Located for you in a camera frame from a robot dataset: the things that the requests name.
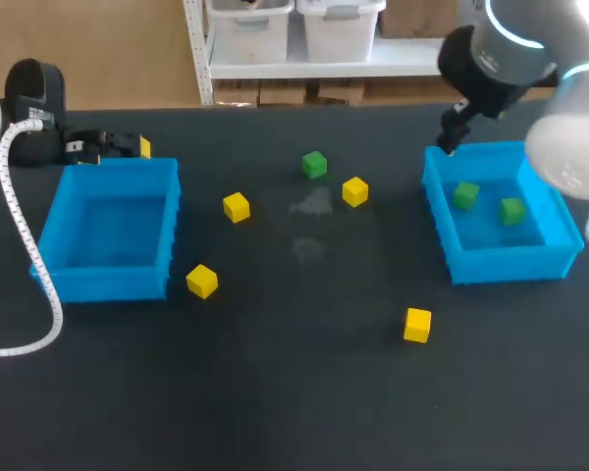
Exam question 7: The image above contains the white storage tub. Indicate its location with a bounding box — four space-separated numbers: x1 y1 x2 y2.
295 0 389 65
203 0 295 66

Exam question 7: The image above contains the yellow cube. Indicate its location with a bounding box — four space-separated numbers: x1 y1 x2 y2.
342 176 370 209
185 263 220 300
402 306 433 344
222 191 251 225

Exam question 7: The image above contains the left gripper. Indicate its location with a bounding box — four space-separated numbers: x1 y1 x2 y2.
3 58 152 169

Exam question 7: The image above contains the blue plastic bin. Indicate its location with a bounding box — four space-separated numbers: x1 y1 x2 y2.
421 140 585 287
28 156 184 304

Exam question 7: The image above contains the white metal shelf rack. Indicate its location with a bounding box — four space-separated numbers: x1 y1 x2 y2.
183 0 455 107

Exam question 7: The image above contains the green cube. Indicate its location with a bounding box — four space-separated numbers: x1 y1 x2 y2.
498 196 527 228
301 150 329 181
452 180 481 213

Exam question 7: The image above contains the cardboard box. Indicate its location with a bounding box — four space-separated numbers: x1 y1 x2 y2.
317 78 366 106
258 78 306 106
212 78 261 107

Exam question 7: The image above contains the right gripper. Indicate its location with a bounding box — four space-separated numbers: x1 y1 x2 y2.
435 24 560 157

